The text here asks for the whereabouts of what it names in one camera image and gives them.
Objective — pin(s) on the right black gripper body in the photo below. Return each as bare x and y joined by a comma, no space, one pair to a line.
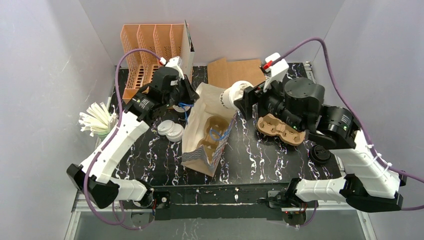
251,100

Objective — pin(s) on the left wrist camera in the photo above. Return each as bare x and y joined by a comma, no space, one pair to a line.
176,63

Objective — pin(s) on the black cup lids stack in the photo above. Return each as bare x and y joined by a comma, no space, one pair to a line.
319,155

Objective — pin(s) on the stack of white cup lids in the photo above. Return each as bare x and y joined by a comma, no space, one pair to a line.
171,130

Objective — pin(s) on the brown pulp cup carrier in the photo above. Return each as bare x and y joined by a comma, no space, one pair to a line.
271,126

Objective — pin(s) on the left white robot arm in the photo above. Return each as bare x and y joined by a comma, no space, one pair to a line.
93,176

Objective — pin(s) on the blue checkered paper bag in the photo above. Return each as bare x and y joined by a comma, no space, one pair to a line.
193,156

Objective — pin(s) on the green cup of straws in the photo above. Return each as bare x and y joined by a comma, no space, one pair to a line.
97,120

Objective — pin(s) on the orange plastic file rack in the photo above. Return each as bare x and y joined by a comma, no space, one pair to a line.
165,40

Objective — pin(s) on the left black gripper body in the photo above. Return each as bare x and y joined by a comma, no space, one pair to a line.
183,91

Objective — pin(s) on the brown kraft paper bags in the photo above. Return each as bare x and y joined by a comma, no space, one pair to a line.
223,74

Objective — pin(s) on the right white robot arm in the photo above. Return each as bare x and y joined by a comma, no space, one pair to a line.
367,186

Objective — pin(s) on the grey folder in rack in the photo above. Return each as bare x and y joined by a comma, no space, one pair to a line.
187,52

